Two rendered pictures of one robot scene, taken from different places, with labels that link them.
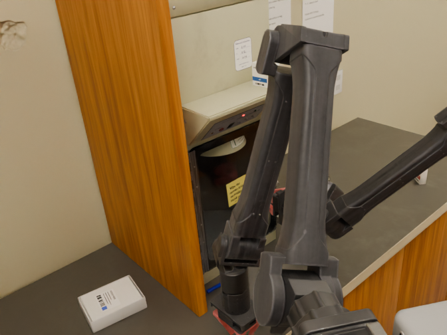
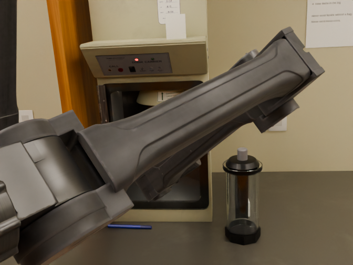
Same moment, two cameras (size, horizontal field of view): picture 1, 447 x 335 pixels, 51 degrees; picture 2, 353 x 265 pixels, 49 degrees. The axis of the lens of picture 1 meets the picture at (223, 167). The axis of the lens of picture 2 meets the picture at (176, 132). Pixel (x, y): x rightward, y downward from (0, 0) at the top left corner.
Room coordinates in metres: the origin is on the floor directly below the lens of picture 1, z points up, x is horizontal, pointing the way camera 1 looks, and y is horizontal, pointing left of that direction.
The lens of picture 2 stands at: (0.43, -0.86, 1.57)
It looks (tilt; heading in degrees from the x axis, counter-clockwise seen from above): 17 degrees down; 45
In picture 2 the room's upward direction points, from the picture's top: 3 degrees counter-clockwise
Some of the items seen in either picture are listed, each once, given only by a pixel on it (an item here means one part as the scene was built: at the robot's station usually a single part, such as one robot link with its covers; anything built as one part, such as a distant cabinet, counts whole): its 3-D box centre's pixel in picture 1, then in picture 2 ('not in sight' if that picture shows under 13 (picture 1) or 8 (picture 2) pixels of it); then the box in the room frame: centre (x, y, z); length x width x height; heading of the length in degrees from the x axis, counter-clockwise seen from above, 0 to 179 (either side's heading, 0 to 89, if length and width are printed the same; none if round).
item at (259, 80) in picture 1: (265, 72); (175, 26); (1.17, -0.13, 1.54); 0.05 x 0.05 x 0.06; 44
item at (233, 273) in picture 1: (233, 273); not in sight; (0.73, 0.00, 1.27); 0.07 x 0.06 x 0.07; 8
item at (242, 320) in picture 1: (236, 298); not in sight; (0.72, 0.00, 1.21); 0.10 x 0.07 x 0.07; 39
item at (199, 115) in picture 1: (244, 111); (146, 59); (1.12, -0.07, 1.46); 0.32 x 0.12 x 0.10; 129
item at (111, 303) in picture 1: (112, 302); not in sight; (1.01, 0.35, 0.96); 0.16 x 0.12 x 0.04; 120
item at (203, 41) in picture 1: (204, 139); (159, 94); (1.26, 0.05, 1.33); 0.32 x 0.25 x 0.77; 129
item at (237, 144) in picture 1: (237, 195); (156, 148); (1.16, -0.03, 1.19); 0.30 x 0.01 x 0.40; 128
